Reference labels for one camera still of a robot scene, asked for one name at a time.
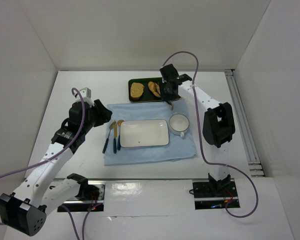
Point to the dark green tray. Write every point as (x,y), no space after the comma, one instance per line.
(146,95)

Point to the white rectangular plate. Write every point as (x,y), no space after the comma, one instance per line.
(144,133)

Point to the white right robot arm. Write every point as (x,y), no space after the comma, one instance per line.
(218,125)

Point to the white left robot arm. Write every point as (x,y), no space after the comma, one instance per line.
(27,207)

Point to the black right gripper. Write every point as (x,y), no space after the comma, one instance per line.
(168,91)

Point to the white bowl with handles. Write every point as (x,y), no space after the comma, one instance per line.
(179,125)

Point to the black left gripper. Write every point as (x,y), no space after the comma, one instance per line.
(101,113)

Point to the gold spoon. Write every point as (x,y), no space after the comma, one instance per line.
(119,135)

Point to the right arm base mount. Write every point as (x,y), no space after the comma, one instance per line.
(206,199)

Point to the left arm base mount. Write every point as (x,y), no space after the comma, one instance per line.
(93,199)

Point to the large bread slice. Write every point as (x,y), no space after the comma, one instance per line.
(136,90)

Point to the aluminium rail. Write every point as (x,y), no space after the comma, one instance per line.
(255,166)

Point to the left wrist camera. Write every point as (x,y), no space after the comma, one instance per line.
(85,92)

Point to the striped bread roll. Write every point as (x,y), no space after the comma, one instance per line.
(154,88)

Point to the gold knife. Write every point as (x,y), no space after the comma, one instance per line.
(115,133)

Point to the light blue cloth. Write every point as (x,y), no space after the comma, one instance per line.
(177,149)

